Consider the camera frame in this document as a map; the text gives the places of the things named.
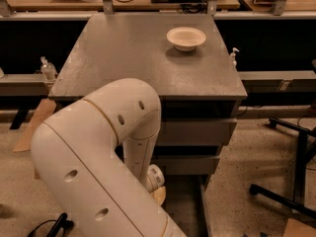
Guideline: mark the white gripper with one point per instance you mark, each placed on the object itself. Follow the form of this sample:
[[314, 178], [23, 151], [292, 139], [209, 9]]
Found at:
[[155, 176]]

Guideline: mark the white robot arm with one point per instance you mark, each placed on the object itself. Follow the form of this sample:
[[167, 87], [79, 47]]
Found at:
[[94, 156]]

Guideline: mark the grey open bottom drawer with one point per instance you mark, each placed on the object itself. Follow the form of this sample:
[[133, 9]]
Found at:
[[186, 204]]

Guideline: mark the grey middle drawer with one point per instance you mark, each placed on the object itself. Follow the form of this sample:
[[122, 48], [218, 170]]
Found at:
[[187, 165]]

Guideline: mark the grey top drawer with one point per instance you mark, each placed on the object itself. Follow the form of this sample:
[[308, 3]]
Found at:
[[196, 132]]

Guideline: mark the grey drawer cabinet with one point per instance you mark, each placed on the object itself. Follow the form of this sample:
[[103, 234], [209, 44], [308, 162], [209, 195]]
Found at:
[[198, 84]]

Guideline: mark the cardboard piece bottom right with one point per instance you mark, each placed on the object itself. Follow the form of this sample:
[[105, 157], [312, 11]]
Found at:
[[295, 228]]

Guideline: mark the brown cardboard box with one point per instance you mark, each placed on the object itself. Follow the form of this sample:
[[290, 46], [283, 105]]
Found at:
[[44, 110]]

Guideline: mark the black chair base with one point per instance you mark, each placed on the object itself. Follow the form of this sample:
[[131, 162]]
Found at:
[[304, 154]]

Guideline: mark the white pump bottle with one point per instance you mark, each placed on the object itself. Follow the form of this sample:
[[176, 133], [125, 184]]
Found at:
[[233, 55]]

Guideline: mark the white bowl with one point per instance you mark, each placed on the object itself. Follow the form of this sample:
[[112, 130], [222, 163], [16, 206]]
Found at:
[[186, 38]]

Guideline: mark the clear plastic bottle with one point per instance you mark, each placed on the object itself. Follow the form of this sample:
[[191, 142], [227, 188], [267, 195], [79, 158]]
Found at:
[[48, 70]]

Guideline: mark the wooden back workbench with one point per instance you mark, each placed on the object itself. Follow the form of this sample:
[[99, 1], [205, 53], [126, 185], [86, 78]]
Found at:
[[97, 5]]

